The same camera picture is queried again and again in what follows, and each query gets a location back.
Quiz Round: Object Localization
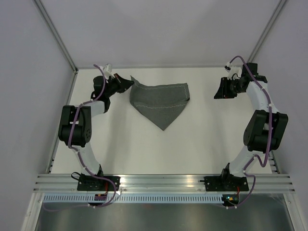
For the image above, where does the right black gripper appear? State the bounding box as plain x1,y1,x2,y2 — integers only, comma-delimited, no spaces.
213,77,244,99

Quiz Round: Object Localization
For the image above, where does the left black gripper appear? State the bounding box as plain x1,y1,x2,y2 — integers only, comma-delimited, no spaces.
105,74,134,98

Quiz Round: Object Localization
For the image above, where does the grey cloth napkin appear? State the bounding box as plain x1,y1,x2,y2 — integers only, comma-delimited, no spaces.
129,77,190,131

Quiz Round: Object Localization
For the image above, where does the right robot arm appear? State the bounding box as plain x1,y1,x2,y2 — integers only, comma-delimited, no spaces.
214,63,288,190

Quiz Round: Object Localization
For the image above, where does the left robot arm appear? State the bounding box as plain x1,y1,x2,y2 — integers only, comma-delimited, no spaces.
58,74,134,191

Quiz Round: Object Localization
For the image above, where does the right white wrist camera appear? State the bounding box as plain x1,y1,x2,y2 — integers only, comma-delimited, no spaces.
224,62,242,80

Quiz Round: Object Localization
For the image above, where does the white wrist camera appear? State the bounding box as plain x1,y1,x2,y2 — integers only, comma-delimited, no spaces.
224,62,242,80
103,64,115,79

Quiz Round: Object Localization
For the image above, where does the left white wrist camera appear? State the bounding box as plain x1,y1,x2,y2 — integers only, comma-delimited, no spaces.
103,64,115,79

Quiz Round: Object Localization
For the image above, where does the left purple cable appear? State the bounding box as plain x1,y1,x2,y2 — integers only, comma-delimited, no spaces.
44,64,121,212

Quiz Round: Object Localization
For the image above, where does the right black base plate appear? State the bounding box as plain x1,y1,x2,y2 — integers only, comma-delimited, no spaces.
200,176,249,192

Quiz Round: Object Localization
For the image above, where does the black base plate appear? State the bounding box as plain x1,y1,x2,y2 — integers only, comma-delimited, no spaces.
77,175,120,192
200,176,249,192

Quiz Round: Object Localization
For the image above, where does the aluminium front rail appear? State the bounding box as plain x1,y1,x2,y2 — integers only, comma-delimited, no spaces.
33,174,295,194

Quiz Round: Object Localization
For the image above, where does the right aluminium frame post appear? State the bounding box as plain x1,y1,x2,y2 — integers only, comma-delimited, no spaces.
246,0,288,63

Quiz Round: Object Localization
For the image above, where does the aluminium frame post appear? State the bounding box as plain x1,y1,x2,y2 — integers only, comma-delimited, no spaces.
246,0,288,63
33,0,78,73

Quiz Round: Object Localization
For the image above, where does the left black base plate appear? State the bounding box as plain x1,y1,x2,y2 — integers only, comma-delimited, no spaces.
77,175,120,192

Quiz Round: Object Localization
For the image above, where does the white slotted cable duct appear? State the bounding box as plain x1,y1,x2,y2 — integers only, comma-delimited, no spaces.
43,193,223,204

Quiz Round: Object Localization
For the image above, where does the left aluminium frame post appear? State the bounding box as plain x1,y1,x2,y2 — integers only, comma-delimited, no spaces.
33,0,78,73

